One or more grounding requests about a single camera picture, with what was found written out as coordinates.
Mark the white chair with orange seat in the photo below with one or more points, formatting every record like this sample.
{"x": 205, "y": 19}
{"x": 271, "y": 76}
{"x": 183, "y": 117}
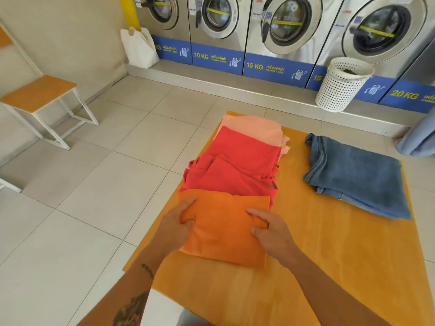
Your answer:
{"x": 37, "y": 93}

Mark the person's grey trousers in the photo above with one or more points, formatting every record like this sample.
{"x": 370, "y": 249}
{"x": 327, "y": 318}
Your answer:
{"x": 192, "y": 319}

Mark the white perforated laundry basket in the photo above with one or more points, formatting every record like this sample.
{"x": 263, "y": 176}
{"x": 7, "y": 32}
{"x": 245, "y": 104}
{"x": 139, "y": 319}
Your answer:
{"x": 340, "y": 88}

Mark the red folded garment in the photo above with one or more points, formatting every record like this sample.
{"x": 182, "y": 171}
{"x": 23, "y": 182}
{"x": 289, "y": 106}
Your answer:
{"x": 246, "y": 149}

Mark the person's left forearm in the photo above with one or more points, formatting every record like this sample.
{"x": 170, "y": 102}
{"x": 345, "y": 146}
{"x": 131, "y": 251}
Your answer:
{"x": 125, "y": 291}

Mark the person's right thumb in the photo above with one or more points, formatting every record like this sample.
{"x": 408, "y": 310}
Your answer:
{"x": 260, "y": 231}

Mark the person's left hand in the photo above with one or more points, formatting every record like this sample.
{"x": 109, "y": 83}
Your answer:
{"x": 171, "y": 230}

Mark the person's left thumb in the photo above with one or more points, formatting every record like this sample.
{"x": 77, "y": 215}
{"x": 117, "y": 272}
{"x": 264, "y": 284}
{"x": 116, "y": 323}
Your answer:
{"x": 187, "y": 225}

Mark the large steel washing machine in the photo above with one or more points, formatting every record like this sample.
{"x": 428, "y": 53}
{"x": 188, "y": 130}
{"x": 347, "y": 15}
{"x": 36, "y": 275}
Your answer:
{"x": 380, "y": 30}

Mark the white tote bag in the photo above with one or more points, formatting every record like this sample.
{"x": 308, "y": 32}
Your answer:
{"x": 139, "y": 49}

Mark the orange cloth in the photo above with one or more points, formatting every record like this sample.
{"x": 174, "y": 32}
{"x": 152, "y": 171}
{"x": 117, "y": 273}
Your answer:
{"x": 224, "y": 234}

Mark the small steel washing machine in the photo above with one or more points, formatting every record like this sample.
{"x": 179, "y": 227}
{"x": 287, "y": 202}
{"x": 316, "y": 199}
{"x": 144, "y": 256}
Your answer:
{"x": 166, "y": 27}

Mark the pink folded garment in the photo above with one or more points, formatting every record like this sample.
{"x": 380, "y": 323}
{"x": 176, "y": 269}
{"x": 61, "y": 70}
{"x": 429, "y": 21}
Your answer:
{"x": 261, "y": 130}

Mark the medium steel washing machine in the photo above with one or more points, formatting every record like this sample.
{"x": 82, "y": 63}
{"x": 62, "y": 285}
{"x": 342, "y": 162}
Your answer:
{"x": 289, "y": 47}

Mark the person's right forearm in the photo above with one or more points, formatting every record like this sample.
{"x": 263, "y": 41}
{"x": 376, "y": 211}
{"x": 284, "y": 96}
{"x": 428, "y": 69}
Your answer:
{"x": 333, "y": 298}

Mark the person's right hand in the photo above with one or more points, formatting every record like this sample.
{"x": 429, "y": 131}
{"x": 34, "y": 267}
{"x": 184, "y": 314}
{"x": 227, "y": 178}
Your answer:
{"x": 277, "y": 239}

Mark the red crumpled garment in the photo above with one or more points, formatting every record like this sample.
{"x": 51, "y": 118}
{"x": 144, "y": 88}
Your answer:
{"x": 227, "y": 178}

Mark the largest steel washing machine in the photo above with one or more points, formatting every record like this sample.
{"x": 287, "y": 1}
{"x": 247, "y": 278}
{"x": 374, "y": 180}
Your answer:
{"x": 414, "y": 84}

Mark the blue folded denim garment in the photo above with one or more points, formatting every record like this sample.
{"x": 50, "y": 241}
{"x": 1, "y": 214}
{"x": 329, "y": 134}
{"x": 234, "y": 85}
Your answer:
{"x": 360, "y": 176}

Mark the white furniture leg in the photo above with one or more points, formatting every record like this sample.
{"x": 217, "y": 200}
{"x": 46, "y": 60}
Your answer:
{"x": 10, "y": 186}

